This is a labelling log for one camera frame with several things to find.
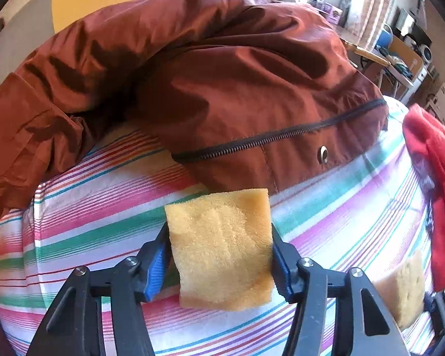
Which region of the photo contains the maroon jacket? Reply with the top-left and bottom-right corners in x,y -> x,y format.
0,0 -> 388,217

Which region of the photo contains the red fleece blanket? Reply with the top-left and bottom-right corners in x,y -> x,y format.
402,104 -> 445,291

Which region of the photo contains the striped bed sheet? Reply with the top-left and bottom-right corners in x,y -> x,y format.
0,98 -> 431,355

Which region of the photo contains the cardboard box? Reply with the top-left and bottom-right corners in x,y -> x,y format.
388,36 -> 425,81

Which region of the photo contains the yellow sponge with holes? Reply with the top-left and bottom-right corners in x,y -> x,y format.
373,251 -> 425,330

